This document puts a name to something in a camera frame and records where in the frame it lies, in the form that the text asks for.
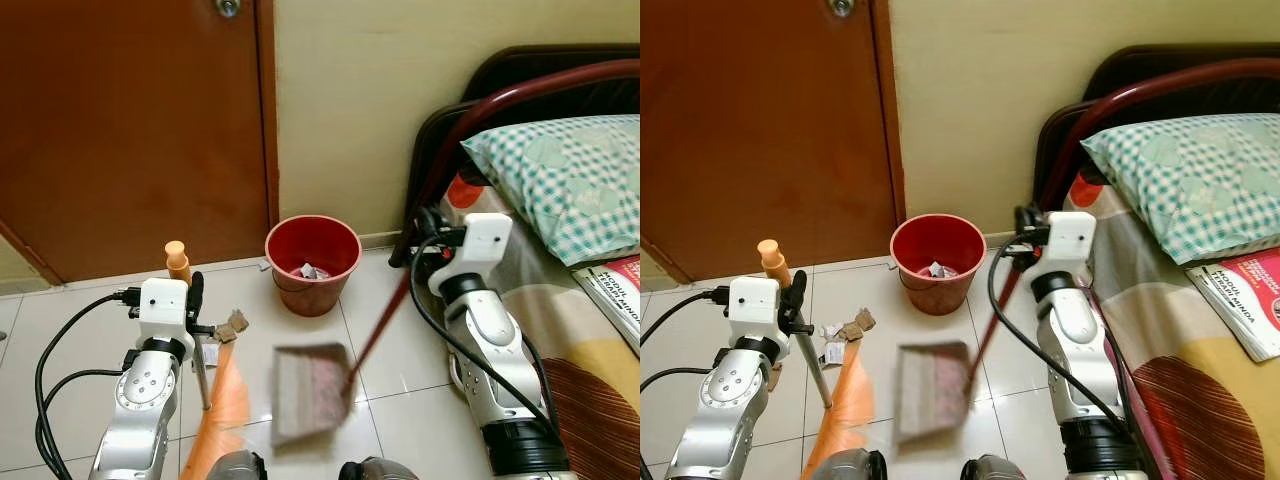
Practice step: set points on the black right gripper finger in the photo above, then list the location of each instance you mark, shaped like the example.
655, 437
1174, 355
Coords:
428, 220
1025, 219

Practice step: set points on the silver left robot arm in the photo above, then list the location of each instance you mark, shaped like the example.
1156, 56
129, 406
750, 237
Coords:
724, 392
140, 392

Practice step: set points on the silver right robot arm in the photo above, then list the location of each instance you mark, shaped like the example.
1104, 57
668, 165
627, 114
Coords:
1070, 330
490, 340

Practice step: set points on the small white paper scrap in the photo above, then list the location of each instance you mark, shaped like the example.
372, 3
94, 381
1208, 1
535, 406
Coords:
211, 354
834, 352

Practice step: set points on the tan crumpled paper scrap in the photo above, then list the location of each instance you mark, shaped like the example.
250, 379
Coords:
858, 325
237, 325

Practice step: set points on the crumpled white paper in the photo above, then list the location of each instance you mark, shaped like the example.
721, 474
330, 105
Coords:
937, 269
309, 271

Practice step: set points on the red plastic bucket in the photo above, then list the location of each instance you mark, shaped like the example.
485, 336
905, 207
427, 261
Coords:
312, 298
936, 297

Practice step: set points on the green checkered pillow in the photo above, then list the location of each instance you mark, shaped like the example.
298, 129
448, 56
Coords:
1190, 185
570, 185

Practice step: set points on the grey left robot leg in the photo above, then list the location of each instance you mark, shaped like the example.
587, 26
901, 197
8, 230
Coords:
236, 468
856, 467

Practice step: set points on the grey robot leg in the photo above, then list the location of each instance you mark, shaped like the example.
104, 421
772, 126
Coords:
994, 469
856, 467
236, 468
378, 470

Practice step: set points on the brown wooden door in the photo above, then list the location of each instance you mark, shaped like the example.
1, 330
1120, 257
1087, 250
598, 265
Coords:
760, 130
130, 130

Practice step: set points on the red and white book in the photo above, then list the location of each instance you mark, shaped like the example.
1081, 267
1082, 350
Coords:
1245, 300
618, 290

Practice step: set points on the dark bed headboard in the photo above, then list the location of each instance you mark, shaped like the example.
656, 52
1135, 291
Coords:
1150, 60
520, 62

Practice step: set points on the grey right robot leg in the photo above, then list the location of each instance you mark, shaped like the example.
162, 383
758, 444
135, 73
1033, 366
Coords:
994, 469
378, 470

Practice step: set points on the silver round door knob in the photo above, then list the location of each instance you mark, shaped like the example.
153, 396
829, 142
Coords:
228, 7
841, 6

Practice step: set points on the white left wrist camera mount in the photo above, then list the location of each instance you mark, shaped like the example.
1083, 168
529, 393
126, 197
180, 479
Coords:
163, 305
755, 305

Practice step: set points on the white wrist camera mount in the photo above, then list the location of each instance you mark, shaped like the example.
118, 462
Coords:
1070, 240
485, 245
755, 305
163, 305

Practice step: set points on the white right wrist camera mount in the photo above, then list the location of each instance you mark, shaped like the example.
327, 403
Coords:
1070, 240
485, 245

